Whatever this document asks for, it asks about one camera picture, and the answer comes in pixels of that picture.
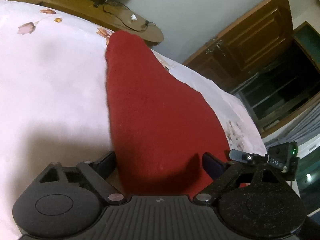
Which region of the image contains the red garment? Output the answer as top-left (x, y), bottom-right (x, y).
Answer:
top-left (105, 31), bottom-right (229, 197)

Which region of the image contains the floral white bed sheet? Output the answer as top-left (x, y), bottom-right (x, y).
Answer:
top-left (1, 0), bottom-right (266, 239)

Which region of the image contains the brown wooden door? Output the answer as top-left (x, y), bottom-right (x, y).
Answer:
top-left (183, 0), bottom-right (293, 92)

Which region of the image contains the white crumpled paper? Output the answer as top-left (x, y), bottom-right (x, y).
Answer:
top-left (130, 14), bottom-right (137, 22)

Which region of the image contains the wooden tv stand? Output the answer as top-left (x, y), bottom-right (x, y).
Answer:
top-left (0, 0), bottom-right (165, 43)

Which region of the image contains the metal door handle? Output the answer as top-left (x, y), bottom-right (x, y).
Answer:
top-left (206, 37), bottom-right (225, 55)

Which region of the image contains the black cable on stand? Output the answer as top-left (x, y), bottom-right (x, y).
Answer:
top-left (93, 0), bottom-right (157, 34)

